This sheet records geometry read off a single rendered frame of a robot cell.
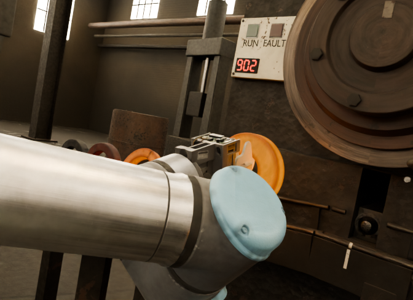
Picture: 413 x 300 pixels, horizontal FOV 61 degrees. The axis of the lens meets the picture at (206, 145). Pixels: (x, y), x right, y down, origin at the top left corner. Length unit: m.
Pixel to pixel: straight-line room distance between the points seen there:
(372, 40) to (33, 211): 0.62
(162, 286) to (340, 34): 0.57
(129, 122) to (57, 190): 3.17
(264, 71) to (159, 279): 0.76
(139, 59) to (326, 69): 10.16
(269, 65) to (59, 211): 0.85
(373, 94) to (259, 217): 0.43
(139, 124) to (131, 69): 7.62
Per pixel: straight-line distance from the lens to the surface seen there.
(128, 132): 3.44
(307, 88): 0.82
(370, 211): 0.92
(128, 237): 0.30
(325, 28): 0.77
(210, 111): 6.13
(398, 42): 0.72
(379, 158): 0.78
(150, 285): 0.45
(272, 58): 1.05
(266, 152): 0.70
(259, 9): 1.16
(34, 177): 0.28
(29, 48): 11.22
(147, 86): 10.34
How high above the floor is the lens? 0.90
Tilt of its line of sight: 3 degrees down
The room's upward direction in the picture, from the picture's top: 11 degrees clockwise
